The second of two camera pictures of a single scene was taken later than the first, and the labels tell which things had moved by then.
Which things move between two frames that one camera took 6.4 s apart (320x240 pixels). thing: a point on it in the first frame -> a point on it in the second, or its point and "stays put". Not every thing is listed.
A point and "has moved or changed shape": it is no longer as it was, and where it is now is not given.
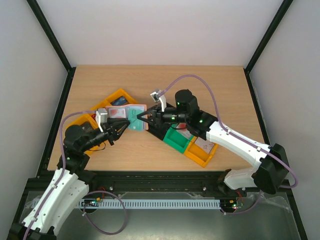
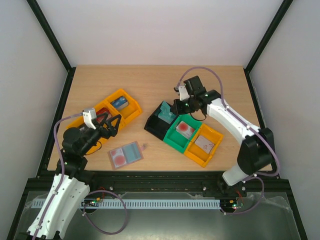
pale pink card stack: (206, 145) stays put
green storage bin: (176, 139) stays put
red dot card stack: (185, 132) stays put
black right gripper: (155, 116) -> (178, 107)
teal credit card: (135, 123) has moved or changed shape
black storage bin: (157, 126) stays put
